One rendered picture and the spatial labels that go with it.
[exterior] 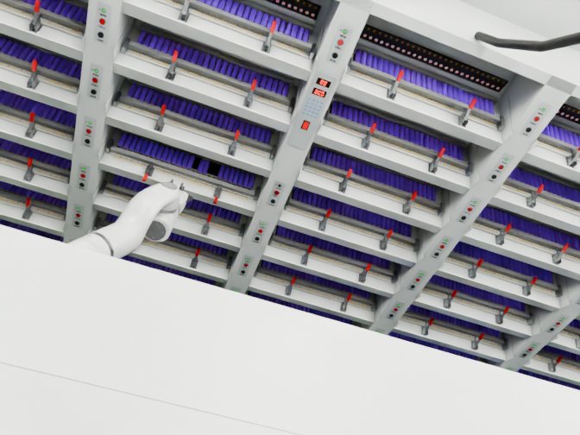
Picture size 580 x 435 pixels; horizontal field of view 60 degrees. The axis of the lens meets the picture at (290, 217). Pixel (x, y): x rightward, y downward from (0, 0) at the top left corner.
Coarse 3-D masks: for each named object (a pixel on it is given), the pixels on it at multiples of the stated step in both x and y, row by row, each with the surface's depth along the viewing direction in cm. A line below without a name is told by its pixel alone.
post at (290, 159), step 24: (336, 0) 155; (360, 0) 145; (336, 24) 149; (360, 24) 149; (312, 72) 158; (336, 72) 158; (288, 144) 174; (288, 168) 180; (264, 192) 187; (288, 192) 187; (264, 216) 194; (264, 240) 202; (240, 264) 210
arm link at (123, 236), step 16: (144, 192) 134; (160, 192) 135; (176, 192) 140; (128, 208) 132; (144, 208) 131; (160, 208) 133; (176, 208) 143; (112, 224) 127; (128, 224) 129; (144, 224) 130; (112, 240) 121; (128, 240) 126; (112, 256) 121
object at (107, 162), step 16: (112, 128) 187; (112, 144) 187; (112, 160) 185; (128, 160) 187; (208, 160) 198; (128, 176) 187; (160, 176) 188; (256, 176) 201; (192, 192) 189; (208, 192) 191; (224, 192) 193; (256, 192) 194; (224, 208) 195; (240, 208) 193; (256, 208) 191
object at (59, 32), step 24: (0, 0) 156; (24, 0) 158; (48, 0) 161; (72, 0) 164; (0, 24) 154; (24, 24) 156; (48, 24) 158; (72, 24) 159; (48, 48) 159; (72, 48) 158
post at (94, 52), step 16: (96, 0) 148; (112, 0) 148; (96, 16) 151; (112, 16) 151; (128, 16) 160; (112, 32) 154; (96, 48) 157; (112, 48) 157; (96, 64) 160; (112, 64) 160; (80, 80) 164; (112, 80) 166; (80, 96) 167; (80, 112) 171; (96, 112) 171; (80, 128) 175; (96, 128) 174; (80, 144) 179; (96, 144) 178; (80, 160) 183; (96, 160) 182; (96, 176) 187; (80, 192) 192; (64, 240) 207
